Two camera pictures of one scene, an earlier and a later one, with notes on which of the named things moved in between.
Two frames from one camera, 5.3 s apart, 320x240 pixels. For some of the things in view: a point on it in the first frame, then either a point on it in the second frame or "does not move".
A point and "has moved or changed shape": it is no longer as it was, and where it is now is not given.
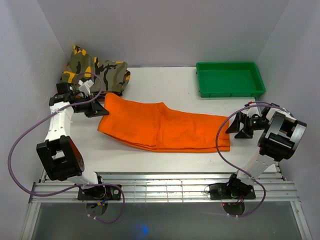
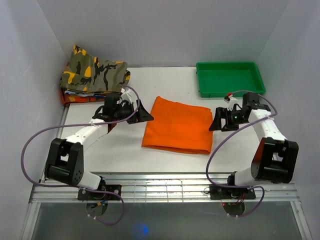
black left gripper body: [87, 108] → [125, 112]
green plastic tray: [229, 79] does not move
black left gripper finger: [98, 110] → [143, 115]
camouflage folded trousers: [114, 75] does not move
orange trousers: [153, 125] has moved or changed shape
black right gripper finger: [235, 127] → [216, 124]
